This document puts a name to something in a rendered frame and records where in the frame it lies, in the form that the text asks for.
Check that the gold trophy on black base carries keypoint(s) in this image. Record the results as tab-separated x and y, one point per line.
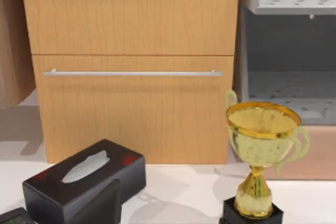
258	140

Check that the brown wooden cupboard side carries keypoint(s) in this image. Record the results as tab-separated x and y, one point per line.
13	51

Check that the black device with green screen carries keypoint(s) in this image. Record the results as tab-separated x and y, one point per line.
13	217

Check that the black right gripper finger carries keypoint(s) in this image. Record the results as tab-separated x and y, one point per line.
105	205

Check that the black tissue box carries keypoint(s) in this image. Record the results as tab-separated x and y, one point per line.
52	190

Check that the pale wooden drawer front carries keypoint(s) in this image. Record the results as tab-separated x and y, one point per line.
320	153

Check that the plain wooden drawer front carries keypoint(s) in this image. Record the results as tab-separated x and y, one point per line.
131	11

